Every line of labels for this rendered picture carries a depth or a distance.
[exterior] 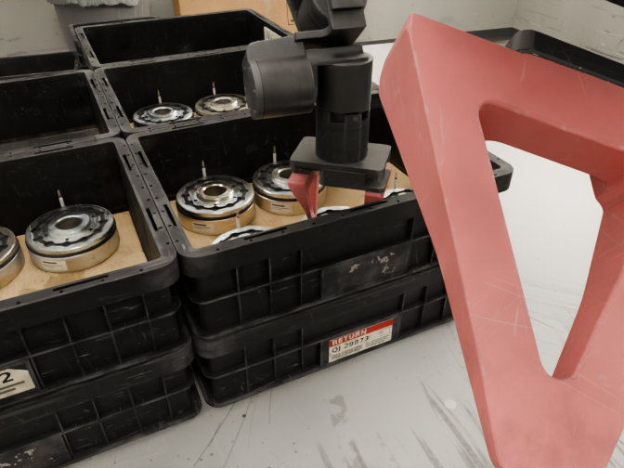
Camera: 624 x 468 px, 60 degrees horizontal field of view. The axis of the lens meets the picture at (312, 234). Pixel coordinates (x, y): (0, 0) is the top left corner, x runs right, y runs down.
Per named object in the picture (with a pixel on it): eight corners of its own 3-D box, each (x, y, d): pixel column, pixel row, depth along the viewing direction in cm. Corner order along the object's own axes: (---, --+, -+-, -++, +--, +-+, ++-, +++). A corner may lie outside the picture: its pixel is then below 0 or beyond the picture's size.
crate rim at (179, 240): (383, 102, 86) (383, 87, 85) (516, 188, 64) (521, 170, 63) (126, 151, 72) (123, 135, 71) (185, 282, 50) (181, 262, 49)
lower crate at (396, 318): (374, 211, 98) (379, 151, 91) (485, 315, 76) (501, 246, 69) (152, 271, 84) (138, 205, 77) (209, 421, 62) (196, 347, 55)
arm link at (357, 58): (383, 51, 52) (360, 36, 56) (315, 58, 50) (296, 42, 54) (378, 120, 55) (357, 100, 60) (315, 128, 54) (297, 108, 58)
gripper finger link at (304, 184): (347, 245, 62) (351, 173, 57) (288, 237, 63) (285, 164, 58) (358, 215, 67) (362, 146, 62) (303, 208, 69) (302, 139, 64)
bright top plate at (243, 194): (240, 173, 78) (240, 169, 77) (264, 207, 70) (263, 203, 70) (169, 187, 74) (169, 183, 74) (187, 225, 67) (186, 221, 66)
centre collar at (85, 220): (87, 212, 68) (85, 207, 68) (95, 230, 65) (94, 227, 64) (45, 222, 66) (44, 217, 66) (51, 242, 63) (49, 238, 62)
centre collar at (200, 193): (227, 182, 75) (227, 177, 74) (238, 199, 71) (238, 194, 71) (192, 188, 73) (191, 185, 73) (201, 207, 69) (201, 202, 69)
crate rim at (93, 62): (251, 18, 131) (250, 7, 129) (303, 51, 109) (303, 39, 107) (76, 38, 116) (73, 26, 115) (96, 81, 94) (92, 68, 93)
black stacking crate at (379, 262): (378, 157, 92) (383, 92, 85) (499, 252, 70) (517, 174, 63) (141, 212, 78) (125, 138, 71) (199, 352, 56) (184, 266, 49)
